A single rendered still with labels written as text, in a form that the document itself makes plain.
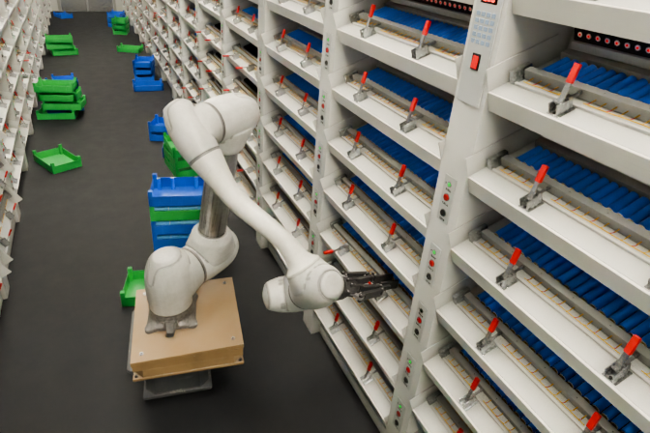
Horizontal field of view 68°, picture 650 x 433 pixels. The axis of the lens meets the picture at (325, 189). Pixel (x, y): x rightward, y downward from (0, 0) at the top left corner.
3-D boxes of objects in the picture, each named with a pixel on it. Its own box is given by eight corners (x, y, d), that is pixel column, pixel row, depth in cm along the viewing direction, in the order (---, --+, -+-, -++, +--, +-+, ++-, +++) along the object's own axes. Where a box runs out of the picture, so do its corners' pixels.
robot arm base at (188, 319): (143, 342, 166) (140, 331, 163) (149, 299, 184) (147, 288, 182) (197, 335, 169) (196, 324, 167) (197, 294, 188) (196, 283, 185)
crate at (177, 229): (152, 235, 231) (150, 221, 228) (157, 214, 249) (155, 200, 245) (216, 233, 237) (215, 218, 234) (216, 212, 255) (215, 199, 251)
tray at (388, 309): (406, 348, 144) (401, 329, 139) (322, 241, 192) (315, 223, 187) (460, 314, 149) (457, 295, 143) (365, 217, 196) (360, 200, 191)
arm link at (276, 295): (308, 310, 145) (328, 307, 134) (259, 317, 138) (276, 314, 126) (304, 274, 148) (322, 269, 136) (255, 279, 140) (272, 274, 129)
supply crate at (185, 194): (149, 207, 224) (147, 191, 220) (154, 187, 241) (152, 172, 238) (215, 205, 230) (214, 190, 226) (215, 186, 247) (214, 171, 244)
